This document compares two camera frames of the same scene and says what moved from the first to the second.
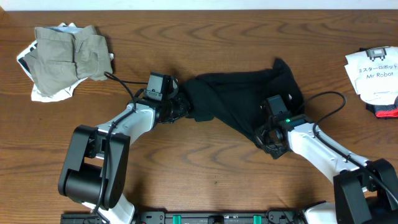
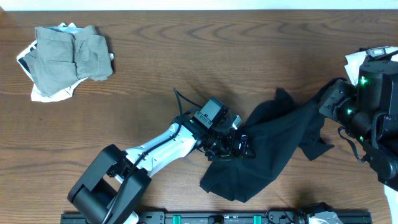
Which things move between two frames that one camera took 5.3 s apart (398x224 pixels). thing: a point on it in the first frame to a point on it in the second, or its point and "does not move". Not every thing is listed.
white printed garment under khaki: x=35 y=94 does not move
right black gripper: x=259 y=134 to x=337 y=95
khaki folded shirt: x=61 y=58 does not move
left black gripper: x=181 y=104 to x=241 y=146
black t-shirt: x=237 y=98 to x=274 y=131
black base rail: x=191 y=217 does not move
